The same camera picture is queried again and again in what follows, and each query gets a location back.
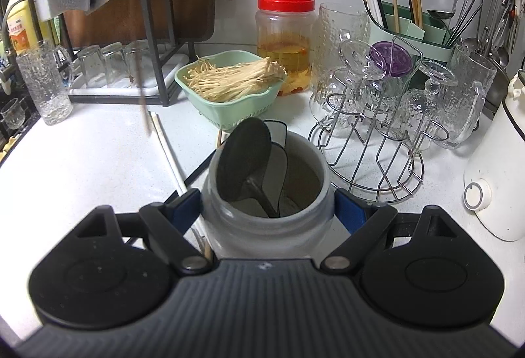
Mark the white ceramic mug green logo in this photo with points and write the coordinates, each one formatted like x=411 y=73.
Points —
x=262 y=235

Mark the textured glass mug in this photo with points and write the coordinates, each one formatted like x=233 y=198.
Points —
x=471 y=95
x=340 y=22
x=43 y=87

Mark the yellow detergent bottle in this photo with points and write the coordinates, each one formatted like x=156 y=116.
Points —
x=24 y=26

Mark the clear glass tumbler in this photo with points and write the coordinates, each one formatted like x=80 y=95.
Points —
x=113 y=63
x=88 y=65
x=129 y=54

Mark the white drip tray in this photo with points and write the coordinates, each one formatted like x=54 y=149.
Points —
x=123 y=89

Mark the glass with purple lid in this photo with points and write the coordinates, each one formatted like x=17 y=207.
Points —
x=391 y=59

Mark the green utensil holder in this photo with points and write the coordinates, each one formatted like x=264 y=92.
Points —
x=410 y=30

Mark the small glass goblet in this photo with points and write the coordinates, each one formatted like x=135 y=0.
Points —
x=10 y=112

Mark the cut crystal glass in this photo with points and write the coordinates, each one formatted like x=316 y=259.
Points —
x=328 y=112

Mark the white electric kettle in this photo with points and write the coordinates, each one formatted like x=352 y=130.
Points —
x=500 y=177

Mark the enoki mushroom bundle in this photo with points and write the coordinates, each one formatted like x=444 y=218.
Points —
x=233 y=81

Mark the kitchen sink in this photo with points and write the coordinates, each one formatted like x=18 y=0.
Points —
x=26 y=116

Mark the green plastic basket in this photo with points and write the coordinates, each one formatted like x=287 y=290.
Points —
x=229 y=112

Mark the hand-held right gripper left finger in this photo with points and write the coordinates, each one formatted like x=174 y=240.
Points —
x=186 y=208

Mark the black metal dish rack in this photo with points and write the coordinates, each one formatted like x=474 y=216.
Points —
x=158 y=34

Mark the smooth clear glass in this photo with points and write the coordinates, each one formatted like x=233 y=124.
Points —
x=359 y=54

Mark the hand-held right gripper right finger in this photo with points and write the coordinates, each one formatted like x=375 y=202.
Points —
x=348 y=210

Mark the red-lid plastic jar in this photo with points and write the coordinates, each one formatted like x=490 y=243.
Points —
x=285 y=38

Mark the small steel ladle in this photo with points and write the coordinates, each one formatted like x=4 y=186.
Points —
x=441 y=13

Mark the stemmed crystal goblet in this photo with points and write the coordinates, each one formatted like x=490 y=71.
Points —
x=426 y=112

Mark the dark steel chopstick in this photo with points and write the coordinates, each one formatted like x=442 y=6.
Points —
x=461 y=22
x=467 y=25

